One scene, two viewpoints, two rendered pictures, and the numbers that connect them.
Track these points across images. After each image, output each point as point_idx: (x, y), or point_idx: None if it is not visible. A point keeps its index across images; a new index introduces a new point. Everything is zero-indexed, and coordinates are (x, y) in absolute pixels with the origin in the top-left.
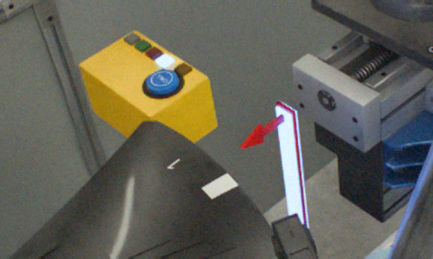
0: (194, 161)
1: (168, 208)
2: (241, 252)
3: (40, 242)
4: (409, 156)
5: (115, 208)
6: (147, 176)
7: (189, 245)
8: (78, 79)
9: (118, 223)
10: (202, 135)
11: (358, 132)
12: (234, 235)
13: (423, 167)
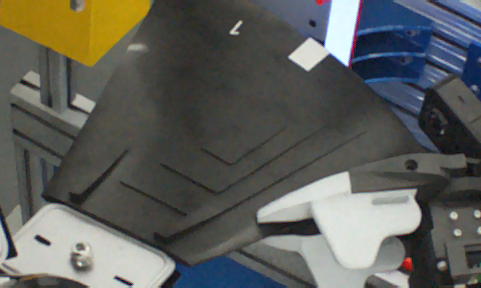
0: (262, 23)
1: (260, 85)
2: (373, 137)
3: (93, 147)
4: (360, 46)
5: (183, 91)
6: (207, 46)
7: (312, 131)
8: None
9: (200, 110)
10: (134, 24)
11: (319, 14)
12: (355, 116)
13: None
